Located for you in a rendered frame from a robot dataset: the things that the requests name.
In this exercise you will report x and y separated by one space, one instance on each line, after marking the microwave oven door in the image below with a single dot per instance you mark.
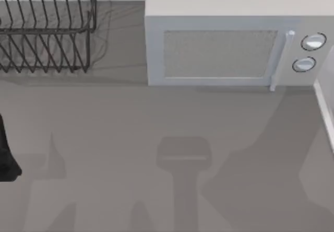
219 54

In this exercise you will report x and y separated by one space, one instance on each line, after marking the pale microwave oven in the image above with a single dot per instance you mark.
208 2

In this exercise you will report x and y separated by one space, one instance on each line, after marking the microwave knob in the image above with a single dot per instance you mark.
303 64
313 41

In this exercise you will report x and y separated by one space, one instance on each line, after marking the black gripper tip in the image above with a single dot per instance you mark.
5 161

